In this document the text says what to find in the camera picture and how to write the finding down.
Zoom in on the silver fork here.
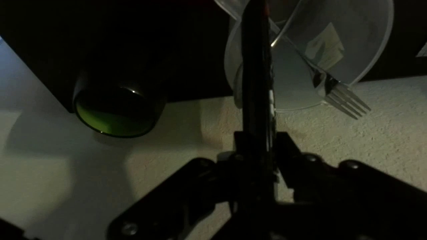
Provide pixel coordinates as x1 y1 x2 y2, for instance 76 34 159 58
268 29 372 121

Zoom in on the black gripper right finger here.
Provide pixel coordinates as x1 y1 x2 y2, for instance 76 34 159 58
273 130 427 240

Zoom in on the dark green cup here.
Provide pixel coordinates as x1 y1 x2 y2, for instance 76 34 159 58
70 61 169 139

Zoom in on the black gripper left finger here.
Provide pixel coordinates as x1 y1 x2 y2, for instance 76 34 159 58
105 129 245 240

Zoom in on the black wooden table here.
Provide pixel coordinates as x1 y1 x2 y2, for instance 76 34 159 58
0 0 427 114

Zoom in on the clear measuring cup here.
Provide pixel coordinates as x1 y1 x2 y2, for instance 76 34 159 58
212 0 396 113

